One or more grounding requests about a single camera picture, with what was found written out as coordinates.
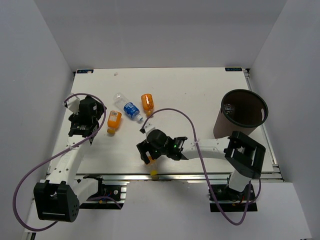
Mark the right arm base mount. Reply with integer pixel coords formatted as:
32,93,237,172
210,183,258,213

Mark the dark brown round bin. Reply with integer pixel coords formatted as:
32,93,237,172
213,89,269,139

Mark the clear bottle with yellow cap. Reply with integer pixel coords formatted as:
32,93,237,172
146,156,159,181

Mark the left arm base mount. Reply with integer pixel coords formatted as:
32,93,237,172
80,174,125,210

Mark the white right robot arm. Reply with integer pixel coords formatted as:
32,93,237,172
136,129,266,200

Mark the aluminium table front rail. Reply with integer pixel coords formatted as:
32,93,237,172
77,172,283,183

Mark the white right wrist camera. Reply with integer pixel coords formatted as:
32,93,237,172
139,122,156,137

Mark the orange bottle with patterned label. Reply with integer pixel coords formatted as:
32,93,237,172
141,93,155,117

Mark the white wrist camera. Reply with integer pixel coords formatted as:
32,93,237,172
63,96,80,114
139,122,156,137

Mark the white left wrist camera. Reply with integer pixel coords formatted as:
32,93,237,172
63,96,80,114

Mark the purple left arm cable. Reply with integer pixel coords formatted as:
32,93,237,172
12,92,107,232

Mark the orange bottle with barcode label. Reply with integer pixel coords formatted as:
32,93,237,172
107,110,122,135

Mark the blue sticker left corner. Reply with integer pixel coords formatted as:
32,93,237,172
76,69,94,74

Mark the blue sticker right corner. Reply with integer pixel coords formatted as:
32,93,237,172
224,67,243,72

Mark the blue sticker corner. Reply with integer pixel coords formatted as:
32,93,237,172
76,69,94,74
224,67,243,72

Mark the clear bottle with blue label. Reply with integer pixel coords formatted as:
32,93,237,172
113,92,144,122

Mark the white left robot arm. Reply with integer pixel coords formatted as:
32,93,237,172
33,95,106,223

